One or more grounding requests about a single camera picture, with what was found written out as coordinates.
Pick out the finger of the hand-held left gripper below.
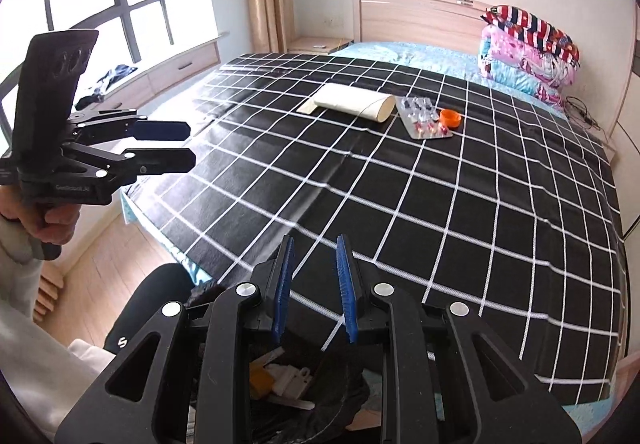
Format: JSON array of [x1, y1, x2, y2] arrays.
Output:
[[75, 116, 191, 145], [67, 148, 196, 182]]

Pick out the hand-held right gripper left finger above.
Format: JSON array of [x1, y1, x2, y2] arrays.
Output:
[[57, 235, 296, 444]]

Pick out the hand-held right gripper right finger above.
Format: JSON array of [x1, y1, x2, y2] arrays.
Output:
[[336, 234, 583, 444]]

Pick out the trash bin with black bag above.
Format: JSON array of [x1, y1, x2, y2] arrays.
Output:
[[187, 286, 386, 444]]

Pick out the person's left forearm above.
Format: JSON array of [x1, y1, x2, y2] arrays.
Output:
[[0, 216, 118, 442]]

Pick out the person's left hand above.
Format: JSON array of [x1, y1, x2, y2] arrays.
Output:
[[0, 186, 81, 245]]

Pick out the wooden window bench with drawers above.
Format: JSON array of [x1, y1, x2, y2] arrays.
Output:
[[75, 36, 221, 125]]

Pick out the dark cloth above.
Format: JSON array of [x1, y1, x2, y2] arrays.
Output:
[[77, 65, 138, 107]]

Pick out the black white checkered cloth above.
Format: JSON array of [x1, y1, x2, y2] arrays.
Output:
[[125, 53, 628, 407]]

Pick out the wooden slat rack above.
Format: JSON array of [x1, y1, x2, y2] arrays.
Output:
[[32, 266, 66, 322]]

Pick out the wooden nightstand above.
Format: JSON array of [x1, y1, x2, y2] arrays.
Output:
[[287, 35, 353, 56]]

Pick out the blister pack with orange pills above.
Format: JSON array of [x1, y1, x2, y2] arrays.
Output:
[[402, 111, 455, 141]]

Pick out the white cardboard paper tube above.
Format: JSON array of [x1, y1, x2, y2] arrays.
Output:
[[296, 84, 397, 121]]

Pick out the clear empty blister pack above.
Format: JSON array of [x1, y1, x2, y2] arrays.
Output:
[[395, 95, 433, 117]]

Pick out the wooden bed headboard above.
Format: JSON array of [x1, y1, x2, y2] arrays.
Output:
[[351, 0, 501, 45]]

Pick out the pink folded quilt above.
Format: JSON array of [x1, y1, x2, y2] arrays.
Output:
[[477, 26, 576, 107]]

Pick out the striped red blue pillow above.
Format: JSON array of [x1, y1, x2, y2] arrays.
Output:
[[481, 5, 581, 65]]

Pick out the white sliding door wardrobe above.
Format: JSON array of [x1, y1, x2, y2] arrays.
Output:
[[607, 39, 640, 235]]

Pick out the black cables with power strip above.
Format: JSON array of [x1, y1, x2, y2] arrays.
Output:
[[565, 95, 608, 140]]

